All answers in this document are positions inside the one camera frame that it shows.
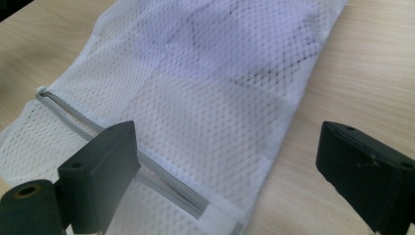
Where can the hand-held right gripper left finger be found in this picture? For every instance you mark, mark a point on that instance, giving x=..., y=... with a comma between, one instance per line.
x=98, y=176

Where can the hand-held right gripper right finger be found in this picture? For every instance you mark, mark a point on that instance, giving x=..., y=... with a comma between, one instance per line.
x=365, y=169

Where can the white mesh laundry bag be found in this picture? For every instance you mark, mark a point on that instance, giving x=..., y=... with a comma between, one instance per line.
x=195, y=107

